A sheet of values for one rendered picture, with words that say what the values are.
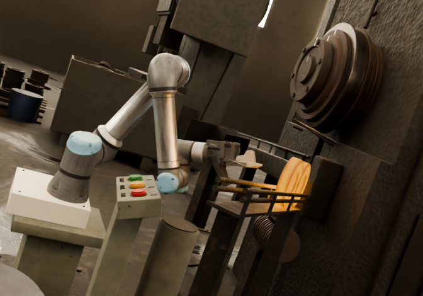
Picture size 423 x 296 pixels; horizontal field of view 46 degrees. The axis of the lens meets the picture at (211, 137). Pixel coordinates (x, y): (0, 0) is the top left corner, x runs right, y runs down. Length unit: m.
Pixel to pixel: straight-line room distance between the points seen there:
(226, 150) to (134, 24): 10.36
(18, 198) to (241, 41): 3.37
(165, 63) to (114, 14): 10.33
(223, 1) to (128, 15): 7.43
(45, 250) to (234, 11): 3.37
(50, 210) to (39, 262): 0.20
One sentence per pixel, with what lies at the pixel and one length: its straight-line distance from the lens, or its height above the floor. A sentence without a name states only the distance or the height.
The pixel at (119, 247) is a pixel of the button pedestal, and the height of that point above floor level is 0.44.
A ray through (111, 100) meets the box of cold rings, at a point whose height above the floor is 0.51.
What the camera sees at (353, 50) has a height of 1.23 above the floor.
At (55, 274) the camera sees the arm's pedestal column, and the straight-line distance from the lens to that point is 1.92.
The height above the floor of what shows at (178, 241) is 0.49.
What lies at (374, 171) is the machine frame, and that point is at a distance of 1.84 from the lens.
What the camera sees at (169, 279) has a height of 0.37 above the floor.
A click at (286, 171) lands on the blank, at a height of 0.76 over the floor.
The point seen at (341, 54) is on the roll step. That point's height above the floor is 1.20.
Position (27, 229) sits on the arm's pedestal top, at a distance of 1.78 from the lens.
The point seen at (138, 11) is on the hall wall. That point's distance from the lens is 12.06.
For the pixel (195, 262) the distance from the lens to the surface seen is 2.74.
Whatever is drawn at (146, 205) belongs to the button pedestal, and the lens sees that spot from 1.28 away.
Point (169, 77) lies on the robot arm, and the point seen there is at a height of 0.90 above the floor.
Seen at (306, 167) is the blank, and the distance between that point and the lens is 1.67.
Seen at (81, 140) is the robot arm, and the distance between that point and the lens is 1.81.
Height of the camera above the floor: 0.93
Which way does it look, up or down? 6 degrees down
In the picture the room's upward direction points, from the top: 19 degrees clockwise
